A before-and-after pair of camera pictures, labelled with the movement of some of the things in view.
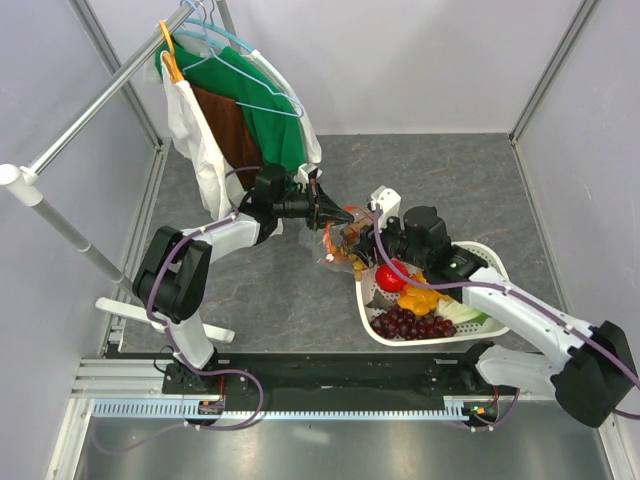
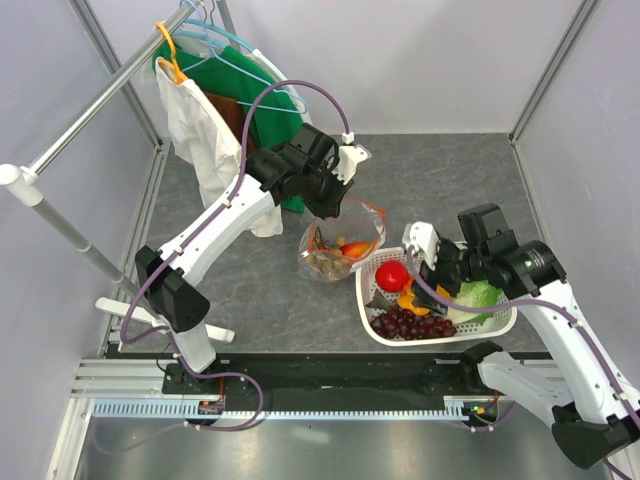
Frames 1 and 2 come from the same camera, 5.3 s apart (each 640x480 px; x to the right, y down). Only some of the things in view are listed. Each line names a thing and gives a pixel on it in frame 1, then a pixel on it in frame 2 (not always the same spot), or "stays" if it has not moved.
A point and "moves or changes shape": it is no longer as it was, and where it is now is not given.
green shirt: (272, 121) stays
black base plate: (345, 378) stays
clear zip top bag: (333, 244) moves or changes shape
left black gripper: (322, 211) to (331, 209)
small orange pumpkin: (420, 301) stays
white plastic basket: (483, 258) stays
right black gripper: (365, 250) to (432, 278)
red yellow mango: (353, 229) to (354, 249)
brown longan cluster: (344, 251) to (324, 261)
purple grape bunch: (400, 323) stays
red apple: (388, 279) stays
